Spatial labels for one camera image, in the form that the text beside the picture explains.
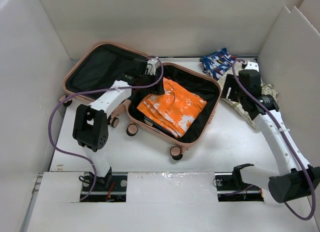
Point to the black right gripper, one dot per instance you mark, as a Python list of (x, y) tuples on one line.
[(230, 82)]

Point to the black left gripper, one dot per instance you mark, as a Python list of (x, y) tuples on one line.
[(158, 88)]

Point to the orange white tie-dye shorts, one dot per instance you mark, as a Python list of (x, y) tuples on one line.
[(175, 110)]

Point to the pink hard-shell suitcase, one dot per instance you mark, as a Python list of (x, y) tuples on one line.
[(104, 61)]

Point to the blue white patterned shorts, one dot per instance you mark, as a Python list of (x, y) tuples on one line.
[(217, 64)]

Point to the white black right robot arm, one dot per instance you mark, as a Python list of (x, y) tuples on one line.
[(296, 177)]

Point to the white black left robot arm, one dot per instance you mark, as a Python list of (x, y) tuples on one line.
[(91, 122)]

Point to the white foam board front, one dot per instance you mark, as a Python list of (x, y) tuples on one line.
[(156, 202)]

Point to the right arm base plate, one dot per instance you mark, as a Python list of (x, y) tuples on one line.
[(229, 191)]

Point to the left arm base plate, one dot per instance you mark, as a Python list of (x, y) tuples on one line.
[(116, 192)]

